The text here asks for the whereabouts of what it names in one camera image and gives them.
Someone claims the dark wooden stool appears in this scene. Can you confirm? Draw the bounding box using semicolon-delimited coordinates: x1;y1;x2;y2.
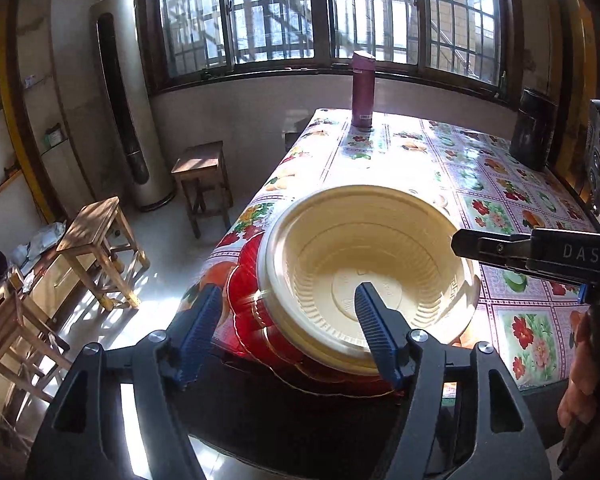
171;141;233;239

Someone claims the white tower air conditioner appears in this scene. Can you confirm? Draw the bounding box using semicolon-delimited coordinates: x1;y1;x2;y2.
89;0;176;212

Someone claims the maroon thermos bottle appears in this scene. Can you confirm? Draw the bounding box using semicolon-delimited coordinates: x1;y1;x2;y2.
350;51;376;129

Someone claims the white plastic bag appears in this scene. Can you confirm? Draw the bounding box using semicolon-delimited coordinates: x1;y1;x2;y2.
10;222;68;266

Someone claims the person's right hand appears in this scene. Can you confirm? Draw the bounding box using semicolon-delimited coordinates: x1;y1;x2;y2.
557;305;600;429

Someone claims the floral fruit print tablecloth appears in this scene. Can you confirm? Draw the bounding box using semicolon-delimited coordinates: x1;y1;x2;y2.
177;107;598;396

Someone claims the cream plastic bowl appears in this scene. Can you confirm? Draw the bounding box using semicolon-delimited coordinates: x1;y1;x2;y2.
256;200;481;376
265;185;482;356

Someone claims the red glass flower plate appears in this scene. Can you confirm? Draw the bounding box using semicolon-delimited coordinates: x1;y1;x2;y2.
226;232;406;396
230;310;411;402

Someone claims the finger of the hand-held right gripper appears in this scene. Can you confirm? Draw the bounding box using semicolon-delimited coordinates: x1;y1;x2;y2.
451;228;531;268

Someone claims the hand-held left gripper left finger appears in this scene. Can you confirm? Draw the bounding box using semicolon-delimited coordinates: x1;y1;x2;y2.
27;284;224;480

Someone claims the light wooden stool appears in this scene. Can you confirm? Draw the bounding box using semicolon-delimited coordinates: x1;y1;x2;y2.
56;196;151;311

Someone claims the barred window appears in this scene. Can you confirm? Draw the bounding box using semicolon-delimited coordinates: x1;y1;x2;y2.
140;0;523;106

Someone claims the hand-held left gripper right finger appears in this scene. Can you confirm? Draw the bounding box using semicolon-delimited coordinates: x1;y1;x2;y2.
354;282;551;480

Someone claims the black electric kettle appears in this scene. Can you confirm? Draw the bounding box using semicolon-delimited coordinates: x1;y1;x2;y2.
509;87;558;172

